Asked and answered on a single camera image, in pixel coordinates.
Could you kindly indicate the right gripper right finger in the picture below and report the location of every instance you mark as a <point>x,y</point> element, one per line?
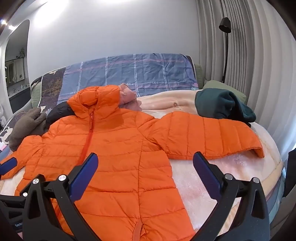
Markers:
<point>251,221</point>

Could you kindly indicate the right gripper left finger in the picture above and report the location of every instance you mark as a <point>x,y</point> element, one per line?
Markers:
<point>39,218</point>

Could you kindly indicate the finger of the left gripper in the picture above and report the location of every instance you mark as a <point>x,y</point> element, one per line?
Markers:
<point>8,165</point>

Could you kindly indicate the orange puffer jacket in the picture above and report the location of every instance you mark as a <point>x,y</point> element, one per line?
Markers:
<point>132,195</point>

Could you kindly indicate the grey-brown fleece garment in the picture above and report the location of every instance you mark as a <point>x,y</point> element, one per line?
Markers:
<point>31,123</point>

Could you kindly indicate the cream plush blanket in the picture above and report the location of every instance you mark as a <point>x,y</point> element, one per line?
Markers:
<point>243,165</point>

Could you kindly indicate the black folded garment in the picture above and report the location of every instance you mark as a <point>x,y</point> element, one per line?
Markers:
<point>59,111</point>

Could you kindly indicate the dark patterned quilt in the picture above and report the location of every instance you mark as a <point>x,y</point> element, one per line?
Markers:
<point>44,92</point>

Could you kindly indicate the dark green folded garment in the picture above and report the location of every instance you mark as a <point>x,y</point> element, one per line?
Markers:
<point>222,104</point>

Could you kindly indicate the pink folded garment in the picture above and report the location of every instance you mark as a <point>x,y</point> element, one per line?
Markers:
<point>128,98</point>

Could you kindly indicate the green pillow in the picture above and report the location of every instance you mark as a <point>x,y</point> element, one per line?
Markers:
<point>219,85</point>

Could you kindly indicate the grey pleated curtain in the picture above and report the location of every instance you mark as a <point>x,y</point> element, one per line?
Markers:
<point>261,61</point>

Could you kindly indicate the blue plaid duvet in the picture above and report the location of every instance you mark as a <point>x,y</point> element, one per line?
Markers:
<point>145,74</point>

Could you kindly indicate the black floor lamp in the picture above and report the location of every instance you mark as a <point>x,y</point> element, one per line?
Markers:
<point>225,27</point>

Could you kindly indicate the arched wall mirror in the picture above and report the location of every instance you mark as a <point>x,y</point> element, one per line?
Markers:
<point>16,67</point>

